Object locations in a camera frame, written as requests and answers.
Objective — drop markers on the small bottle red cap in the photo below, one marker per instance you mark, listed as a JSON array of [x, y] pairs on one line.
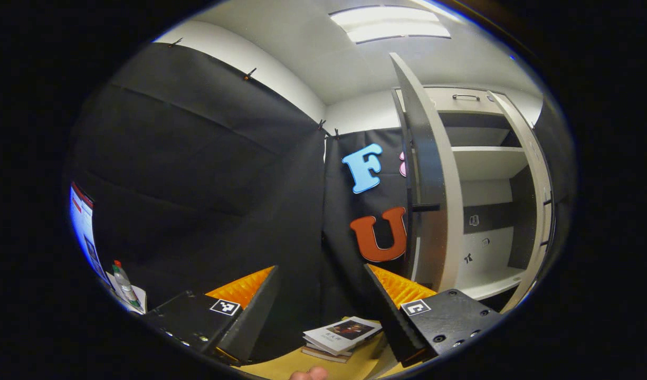
[[124, 282]]

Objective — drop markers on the white cabinet drawer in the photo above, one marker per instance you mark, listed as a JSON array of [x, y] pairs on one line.
[[439, 100]]

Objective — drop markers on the ceiling light panel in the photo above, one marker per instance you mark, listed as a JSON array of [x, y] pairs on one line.
[[387, 24]]

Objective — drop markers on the white cabinet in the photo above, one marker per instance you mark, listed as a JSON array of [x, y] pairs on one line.
[[487, 200]]

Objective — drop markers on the white cabinet shelf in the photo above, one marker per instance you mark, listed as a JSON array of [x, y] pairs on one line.
[[487, 161], [492, 282]]

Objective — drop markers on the white cabinet door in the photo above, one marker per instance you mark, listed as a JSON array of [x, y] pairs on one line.
[[450, 211], [537, 211]]

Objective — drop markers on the bright display screen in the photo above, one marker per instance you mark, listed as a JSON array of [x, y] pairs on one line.
[[86, 232]]

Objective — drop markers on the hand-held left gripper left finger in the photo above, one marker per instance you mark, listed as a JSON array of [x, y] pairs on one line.
[[252, 316]]

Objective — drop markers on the book with picture cover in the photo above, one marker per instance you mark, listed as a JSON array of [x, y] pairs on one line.
[[339, 332]]

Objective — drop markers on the white paper sheet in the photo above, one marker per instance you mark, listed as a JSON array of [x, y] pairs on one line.
[[140, 295]]

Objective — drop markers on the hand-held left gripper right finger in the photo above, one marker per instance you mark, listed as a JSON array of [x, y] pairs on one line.
[[392, 316]]

